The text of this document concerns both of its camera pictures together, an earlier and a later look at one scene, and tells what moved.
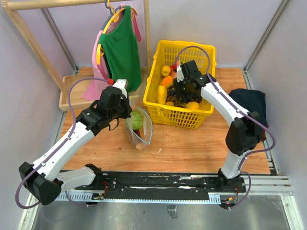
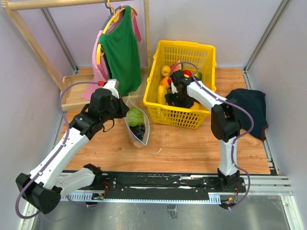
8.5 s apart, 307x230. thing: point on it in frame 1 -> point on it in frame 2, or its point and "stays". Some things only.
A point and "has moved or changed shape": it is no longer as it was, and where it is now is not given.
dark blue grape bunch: (171, 93) has moved or changed shape
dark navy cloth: (253, 101) stays
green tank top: (122, 53) stays
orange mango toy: (167, 81) stays
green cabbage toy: (137, 120) has moved or changed shape
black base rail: (127, 186) stays
